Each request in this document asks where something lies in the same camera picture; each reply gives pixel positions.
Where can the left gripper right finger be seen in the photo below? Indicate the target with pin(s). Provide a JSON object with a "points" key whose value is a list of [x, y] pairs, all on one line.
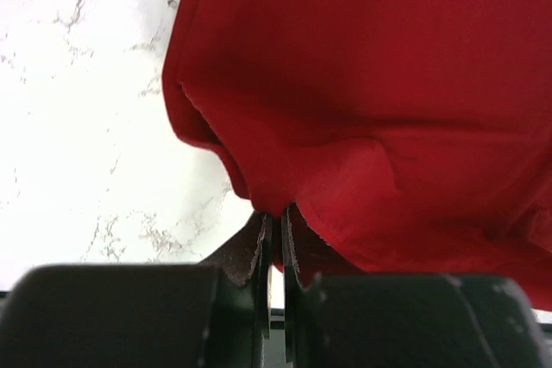
{"points": [[402, 319]]}

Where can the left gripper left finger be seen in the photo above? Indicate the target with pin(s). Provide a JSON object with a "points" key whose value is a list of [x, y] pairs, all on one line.
{"points": [[210, 314]]}

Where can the dark red t shirt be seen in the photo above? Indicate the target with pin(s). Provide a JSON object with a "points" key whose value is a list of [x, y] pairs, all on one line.
{"points": [[412, 135]]}

